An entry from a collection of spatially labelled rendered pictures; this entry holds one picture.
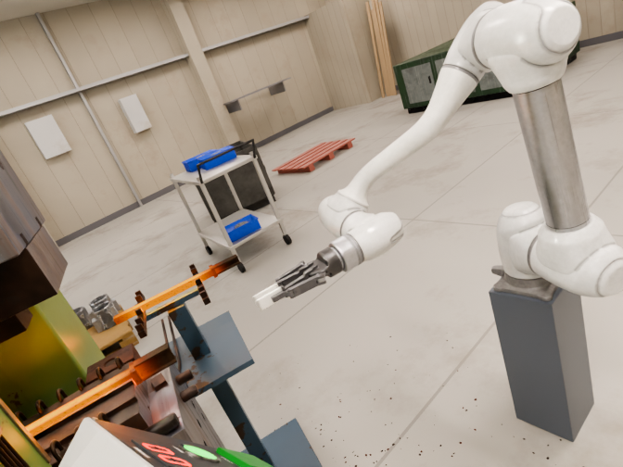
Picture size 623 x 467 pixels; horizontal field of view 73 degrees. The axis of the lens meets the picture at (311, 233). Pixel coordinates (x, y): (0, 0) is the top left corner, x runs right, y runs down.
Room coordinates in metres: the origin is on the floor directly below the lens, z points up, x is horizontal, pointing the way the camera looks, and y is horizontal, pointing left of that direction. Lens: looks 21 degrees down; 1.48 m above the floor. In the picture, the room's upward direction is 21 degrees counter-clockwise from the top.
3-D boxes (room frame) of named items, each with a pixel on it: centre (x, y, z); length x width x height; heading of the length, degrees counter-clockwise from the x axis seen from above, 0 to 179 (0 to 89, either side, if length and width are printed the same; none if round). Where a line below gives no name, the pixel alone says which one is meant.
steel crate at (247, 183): (5.65, 0.78, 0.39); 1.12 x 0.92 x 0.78; 10
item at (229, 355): (1.32, 0.53, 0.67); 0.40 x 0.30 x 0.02; 16
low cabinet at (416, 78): (7.16, -3.75, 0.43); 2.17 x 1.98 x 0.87; 32
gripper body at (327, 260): (0.98, 0.01, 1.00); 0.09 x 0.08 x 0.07; 109
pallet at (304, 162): (6.76, -0.49, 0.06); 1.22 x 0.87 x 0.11; 123
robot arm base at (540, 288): (1.15, -0.61, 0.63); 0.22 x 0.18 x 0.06; 33
